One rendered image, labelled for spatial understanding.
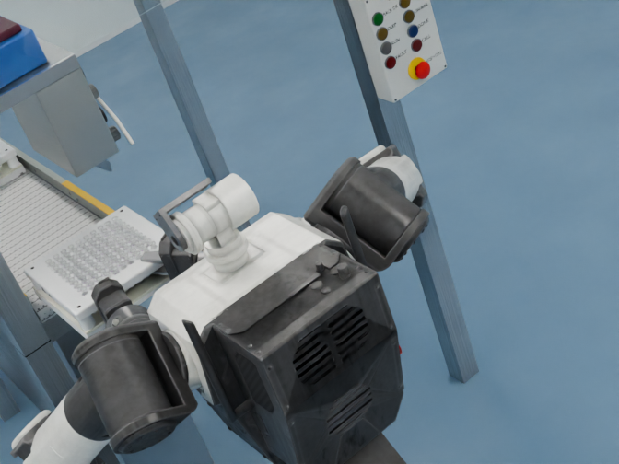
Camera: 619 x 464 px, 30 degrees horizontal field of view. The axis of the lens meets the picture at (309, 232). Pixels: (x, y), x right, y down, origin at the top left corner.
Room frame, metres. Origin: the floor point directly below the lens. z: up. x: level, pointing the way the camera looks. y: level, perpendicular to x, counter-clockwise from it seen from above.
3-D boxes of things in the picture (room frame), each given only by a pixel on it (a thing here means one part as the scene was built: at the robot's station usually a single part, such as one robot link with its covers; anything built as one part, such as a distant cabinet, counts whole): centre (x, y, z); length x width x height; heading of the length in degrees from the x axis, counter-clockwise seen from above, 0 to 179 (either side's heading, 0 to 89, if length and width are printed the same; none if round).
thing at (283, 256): (1.28, 0.09, 1.15); 0.34 x 0.30 x 0.36; 116
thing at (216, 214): (1.34, 0.11, 1.35); 0.10 x 0.07 x 0.09; 116
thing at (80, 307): (1.90, 0.39, 1.02); 0.25 x 0.24 x 0.02; 116
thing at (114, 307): (1.68, 0.36, 1.01); 0.12 x 0.10 x 0.13; 18
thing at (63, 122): (2.19, 0.40, 1.22); 0.22 x 0.11 x 0.20; 26
